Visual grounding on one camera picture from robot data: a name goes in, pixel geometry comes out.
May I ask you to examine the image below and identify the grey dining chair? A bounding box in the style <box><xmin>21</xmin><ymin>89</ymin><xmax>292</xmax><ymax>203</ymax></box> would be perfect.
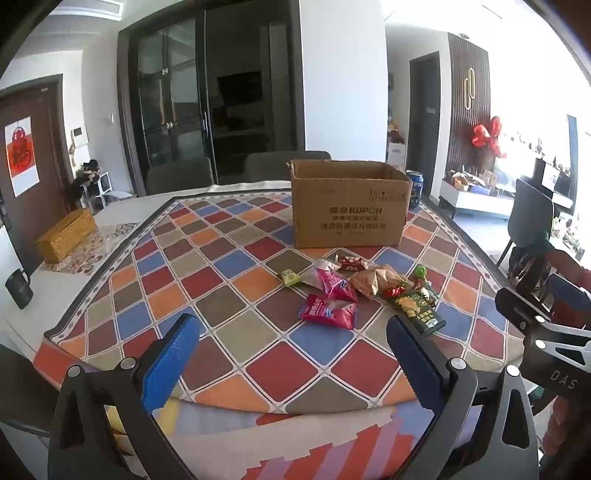
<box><xmin>243</xmin><ymin>151</ymin><xmax>332</xmax><ymax>184</ymax></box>
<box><xmin>145</xmin><ymin>157</ymin><xmax>215</xmax><ymax>197</ymax></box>

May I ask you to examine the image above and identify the white storage shelf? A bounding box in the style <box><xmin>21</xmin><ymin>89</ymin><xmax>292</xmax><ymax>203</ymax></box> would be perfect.
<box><xmin>387</xmin><ymin>143</ymin><xmax>407</xmax><ymax>174</ymax></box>

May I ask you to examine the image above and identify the dark chair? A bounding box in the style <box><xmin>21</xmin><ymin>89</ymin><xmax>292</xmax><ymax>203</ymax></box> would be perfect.
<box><xmin>499</xmin><ymin>178</ymin><xmax>555</xmax><ymax>268</ymax></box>

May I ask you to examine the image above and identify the orange crinkly snack packet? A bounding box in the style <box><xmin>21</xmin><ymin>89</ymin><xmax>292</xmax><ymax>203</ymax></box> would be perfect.
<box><xmin>349</xmin><ymin>264</ymin><xmax>407</xmax><ymax>301</ymax></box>

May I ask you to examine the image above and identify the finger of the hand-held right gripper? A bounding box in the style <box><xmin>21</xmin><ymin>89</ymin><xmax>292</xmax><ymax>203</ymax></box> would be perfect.
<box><xmin>547</xmin><ymin>273</ymin><xmax>591</xmax><ymax>330</ymax></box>
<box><xmin>495</xmin><ymin>287</ymin><xmax>555</xmax><ymax>334</ymax></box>

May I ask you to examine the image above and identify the yellow tissue box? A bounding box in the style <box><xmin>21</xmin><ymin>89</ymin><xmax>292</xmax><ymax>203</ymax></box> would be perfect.
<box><xmin>37</xmin><ymin>208</ymin><xmax>98</xmax><ymax>264</ymax></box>

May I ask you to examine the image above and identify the dark slatted wall panel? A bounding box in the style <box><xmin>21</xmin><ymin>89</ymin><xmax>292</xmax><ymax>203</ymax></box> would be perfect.
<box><xmin>447</xmin><ymin>32</ymin><xmax>491</xmax><ymax>171</ymax></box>

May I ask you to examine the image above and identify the dark mug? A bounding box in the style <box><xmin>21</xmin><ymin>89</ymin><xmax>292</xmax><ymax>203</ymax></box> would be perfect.
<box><xmin>4</xmin><ymin>269</ymin><xmax>33</xmax><ymax>310</ymax></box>

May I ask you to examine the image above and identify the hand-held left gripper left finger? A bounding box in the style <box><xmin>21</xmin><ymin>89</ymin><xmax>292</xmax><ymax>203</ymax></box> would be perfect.
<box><xmin>48</xmin><ymin>314</ymin><xmax>201</xmax><ymax>480</ymax></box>

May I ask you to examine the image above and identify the red bow decoration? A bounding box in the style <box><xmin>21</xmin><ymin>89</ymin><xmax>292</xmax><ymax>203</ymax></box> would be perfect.
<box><xmin>471</xmin><ymin>117</ymin><xmax>506</xmax><ymax>160</ymax></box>

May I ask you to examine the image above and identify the blue soda can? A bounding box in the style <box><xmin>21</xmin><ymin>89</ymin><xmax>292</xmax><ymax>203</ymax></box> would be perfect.
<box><xmin>405</xmin><ymin>170</ymin><xmax>424</xmax><ymax>210</ymax></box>

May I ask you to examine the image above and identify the dark interior door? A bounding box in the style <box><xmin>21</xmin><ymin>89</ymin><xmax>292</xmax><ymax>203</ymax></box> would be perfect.
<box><xmin>409</xmin><ymin>52</ymin><xmax>441</xmax><ymax>199</ymax></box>

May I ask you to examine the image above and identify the brown cardboard box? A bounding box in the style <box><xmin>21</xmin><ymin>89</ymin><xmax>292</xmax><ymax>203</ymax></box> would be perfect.
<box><xmin>290</xmin><ymin>159</ymin><xmax>413</xmax><ymax>250</ymax></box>

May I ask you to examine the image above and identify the dark green chip packet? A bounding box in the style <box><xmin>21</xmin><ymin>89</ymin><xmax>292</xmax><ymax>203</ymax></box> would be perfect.
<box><xmin>385</xmin><ymin>288</ymin><xmax>446</xmax><ymax>334</ymax></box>

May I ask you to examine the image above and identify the brown wooden door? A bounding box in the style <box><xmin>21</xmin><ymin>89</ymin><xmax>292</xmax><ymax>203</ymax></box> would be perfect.
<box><xmin>0</xmin><ymin>76</ymin><xmax>75</xmax><ymax>273</ymax></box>

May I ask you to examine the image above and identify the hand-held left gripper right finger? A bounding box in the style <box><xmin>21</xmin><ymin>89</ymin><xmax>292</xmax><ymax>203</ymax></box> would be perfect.
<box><xmin>385</xmin><ymin>314</ymin><xmax>541</xmax><ymax>480</ymax></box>

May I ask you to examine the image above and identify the white low cabinet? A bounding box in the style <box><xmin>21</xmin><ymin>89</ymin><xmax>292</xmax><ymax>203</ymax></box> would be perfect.
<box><xmin>438</xmin><ymin>178</ymin><xmax>515</xmax><ymax>220</ymax></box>

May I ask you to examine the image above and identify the pink snack packet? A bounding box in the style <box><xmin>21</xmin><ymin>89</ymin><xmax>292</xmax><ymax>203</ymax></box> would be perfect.
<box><xmin>300</xmin><ymin>259</ymin><xmax>359</xmax><ymax>304</ymax></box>
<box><xmin>298</xmin><ymin>294</ymin><xmax>357</xmax><ymax>329</ymax></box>

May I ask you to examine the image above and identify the dark glass door cabinet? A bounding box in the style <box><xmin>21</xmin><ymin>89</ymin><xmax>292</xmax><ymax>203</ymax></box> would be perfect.
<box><xmin>117</xmin><ymin>0</ymin><xmax>305</xmax><ymax>195</ymax></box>

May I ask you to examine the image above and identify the dark floral cloth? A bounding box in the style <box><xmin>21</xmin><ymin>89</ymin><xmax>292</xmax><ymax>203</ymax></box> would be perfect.
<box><xmin>508</xmin><ymin>247</ymin><xmax>555</xmax><ymax>296</ymax></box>

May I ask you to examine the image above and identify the patterned placemat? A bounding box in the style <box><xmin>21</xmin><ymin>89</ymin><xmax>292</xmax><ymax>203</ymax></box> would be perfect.
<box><xmin>44</xmin><ymin>222</ymin><xmax>141</xmax><ymax>275</ymax></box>

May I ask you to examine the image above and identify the red and white door poster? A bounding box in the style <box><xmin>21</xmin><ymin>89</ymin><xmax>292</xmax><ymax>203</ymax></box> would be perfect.
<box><xmin>4</xmin><ymin>117</ymin><xmax>33</xmax><ymax>197</ymax></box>

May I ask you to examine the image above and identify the pastel patterned cloth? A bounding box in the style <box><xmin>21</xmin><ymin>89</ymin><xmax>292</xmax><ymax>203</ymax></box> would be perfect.
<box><xmin>106</xmin><ymin>397</ymin><xmax>462</xmax><ymax>480</ymax></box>

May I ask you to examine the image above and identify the colourful checkered tablecloth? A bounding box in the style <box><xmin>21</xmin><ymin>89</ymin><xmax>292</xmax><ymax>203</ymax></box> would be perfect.
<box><xmin>34</xmin><ymin>187</ymin><xmax>527</xmax><ymax>416</ymax></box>

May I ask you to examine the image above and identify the person's right hand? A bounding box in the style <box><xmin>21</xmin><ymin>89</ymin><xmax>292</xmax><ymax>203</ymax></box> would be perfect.
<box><xmin>545</xmin><ymin>396</ymin><xmax>591</xmax><ymax>468</ymax></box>

